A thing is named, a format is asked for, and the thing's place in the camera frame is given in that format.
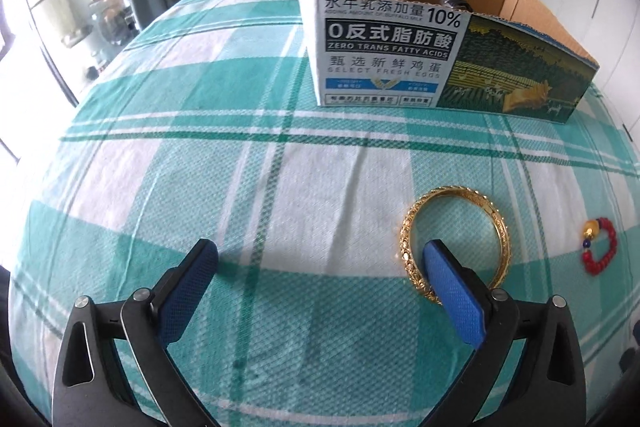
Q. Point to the glass sliding door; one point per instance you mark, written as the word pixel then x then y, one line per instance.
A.
pixel 65 7

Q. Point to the clear water jug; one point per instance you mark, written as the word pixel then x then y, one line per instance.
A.
pixel 111 24

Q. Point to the dark framed window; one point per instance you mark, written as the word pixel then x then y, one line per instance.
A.
pixel 7 57

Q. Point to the printed cardboard box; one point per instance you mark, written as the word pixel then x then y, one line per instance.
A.
pixel 390 57

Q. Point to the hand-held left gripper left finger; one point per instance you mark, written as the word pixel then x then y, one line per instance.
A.
pixel 187 297

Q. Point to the green checked bedsheet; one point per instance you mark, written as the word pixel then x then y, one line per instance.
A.
pixel 200 157

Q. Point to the gold bangle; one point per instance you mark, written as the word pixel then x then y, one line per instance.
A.
pixel 407 227

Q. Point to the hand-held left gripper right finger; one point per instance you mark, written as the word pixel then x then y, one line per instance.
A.
pixel 452 292

